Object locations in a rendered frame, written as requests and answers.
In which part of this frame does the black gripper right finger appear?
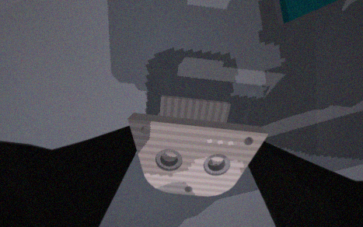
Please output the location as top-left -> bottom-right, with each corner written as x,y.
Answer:
248,141 -> 363,227

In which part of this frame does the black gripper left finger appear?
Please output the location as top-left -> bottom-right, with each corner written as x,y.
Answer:
0,126 -> 137,227

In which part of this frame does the teal flat rectangular plate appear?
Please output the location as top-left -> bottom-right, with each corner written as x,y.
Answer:
279,0 -> 337,23

